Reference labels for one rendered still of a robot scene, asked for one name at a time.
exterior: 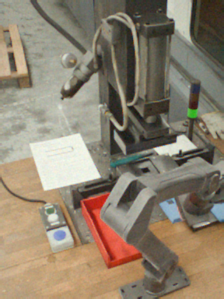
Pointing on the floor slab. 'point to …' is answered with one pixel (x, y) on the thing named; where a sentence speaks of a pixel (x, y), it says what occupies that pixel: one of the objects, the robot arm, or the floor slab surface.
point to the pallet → (14, 56)
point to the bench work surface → (38, 236)
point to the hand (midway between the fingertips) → (183, 217)
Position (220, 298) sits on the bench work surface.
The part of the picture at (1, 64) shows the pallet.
